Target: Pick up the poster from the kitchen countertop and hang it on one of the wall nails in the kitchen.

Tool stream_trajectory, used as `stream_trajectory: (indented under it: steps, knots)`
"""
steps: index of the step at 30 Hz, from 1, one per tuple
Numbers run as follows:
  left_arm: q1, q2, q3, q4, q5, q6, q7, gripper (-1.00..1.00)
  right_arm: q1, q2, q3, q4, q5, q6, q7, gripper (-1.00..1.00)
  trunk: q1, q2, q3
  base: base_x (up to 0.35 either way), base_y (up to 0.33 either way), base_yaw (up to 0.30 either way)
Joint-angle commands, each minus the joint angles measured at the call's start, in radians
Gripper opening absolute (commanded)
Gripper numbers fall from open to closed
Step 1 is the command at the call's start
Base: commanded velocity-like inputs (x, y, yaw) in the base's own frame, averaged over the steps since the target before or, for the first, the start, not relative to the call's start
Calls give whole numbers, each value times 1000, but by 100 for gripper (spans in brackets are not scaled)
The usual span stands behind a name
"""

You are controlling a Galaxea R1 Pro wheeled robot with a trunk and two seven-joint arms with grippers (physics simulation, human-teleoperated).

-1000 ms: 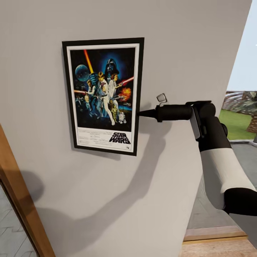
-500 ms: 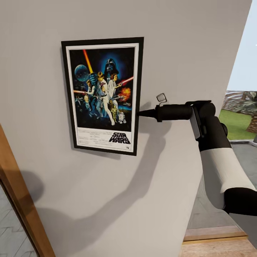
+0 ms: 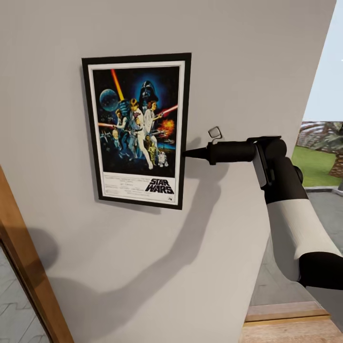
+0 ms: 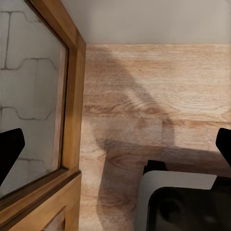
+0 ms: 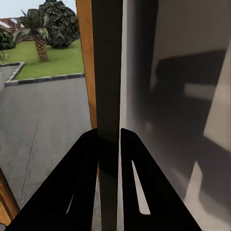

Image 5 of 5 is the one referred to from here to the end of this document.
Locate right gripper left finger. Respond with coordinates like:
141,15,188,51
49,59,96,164
5,128,99,231

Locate poster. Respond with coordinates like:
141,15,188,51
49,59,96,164
91,0,123,231

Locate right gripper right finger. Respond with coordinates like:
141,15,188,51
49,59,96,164
121,128,202,231

